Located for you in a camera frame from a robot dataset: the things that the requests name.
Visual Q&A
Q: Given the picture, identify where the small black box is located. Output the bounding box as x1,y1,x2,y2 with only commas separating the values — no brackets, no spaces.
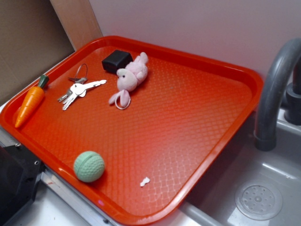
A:
102,50,133,74

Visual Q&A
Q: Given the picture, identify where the orange toy carrot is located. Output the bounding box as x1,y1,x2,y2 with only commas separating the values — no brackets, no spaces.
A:
15,75,49,128

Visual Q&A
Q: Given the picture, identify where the green dimpled ball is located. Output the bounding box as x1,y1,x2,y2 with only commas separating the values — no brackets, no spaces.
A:
73,151,105,183

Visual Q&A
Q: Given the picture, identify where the pink plush bunny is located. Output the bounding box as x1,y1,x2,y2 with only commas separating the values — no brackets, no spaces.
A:
109,52,149,110

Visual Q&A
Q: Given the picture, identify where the grey toy sink basin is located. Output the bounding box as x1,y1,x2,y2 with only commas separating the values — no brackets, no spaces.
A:
180,116,301,226

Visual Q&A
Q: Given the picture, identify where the brown cardboard panel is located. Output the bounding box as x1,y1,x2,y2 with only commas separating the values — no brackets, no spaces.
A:
0,0,74,104

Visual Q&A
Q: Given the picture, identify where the red plastic tray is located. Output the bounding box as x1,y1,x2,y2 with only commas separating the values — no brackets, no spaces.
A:
0,36,263,226

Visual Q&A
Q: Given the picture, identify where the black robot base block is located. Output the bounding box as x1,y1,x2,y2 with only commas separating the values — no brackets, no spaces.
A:
0,144,44,226

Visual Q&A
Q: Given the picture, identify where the grey toy faucet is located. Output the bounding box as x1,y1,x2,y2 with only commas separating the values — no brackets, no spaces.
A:
254,38,301,151

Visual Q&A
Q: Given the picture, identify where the white paper scrap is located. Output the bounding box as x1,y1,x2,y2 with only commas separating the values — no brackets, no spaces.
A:
140,177,151,187

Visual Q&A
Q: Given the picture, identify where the wooden board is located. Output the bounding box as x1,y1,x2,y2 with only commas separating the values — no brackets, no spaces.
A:
50,0,103,51

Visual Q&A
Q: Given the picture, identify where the silver key bunch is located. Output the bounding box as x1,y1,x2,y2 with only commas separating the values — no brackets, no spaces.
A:
57,64,107,111

